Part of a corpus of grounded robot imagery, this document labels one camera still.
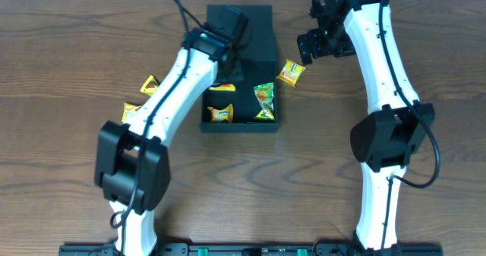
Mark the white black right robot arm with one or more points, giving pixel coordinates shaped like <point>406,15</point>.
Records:
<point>395,126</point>

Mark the green yellow snack packet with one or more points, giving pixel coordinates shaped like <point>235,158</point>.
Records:
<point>265,95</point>

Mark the yellow Apollo cake packet far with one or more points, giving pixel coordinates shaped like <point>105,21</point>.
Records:
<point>150,86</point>

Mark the yellow Le-mond biscuit packet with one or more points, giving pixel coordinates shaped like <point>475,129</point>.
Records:
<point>291,72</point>

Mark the black open gift box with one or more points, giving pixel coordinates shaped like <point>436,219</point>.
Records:
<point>259,60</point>

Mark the yellow Apollo cake packet middle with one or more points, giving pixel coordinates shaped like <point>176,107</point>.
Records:
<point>130,110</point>

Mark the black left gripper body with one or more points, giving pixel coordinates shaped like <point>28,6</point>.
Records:
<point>235,72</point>

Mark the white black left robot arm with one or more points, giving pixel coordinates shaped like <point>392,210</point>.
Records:
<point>132,161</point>

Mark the yellow Julie's peanut butter packet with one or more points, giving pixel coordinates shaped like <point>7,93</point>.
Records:
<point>221,115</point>

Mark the yellow orange snack packet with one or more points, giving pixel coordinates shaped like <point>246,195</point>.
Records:
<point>224,87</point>

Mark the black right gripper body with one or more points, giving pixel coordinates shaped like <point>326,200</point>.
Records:
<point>332,41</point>

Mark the yellow apollo cake packet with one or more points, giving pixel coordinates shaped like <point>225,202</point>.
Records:
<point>130,110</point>
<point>150,86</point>

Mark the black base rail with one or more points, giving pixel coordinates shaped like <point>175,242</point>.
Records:
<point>322,248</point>

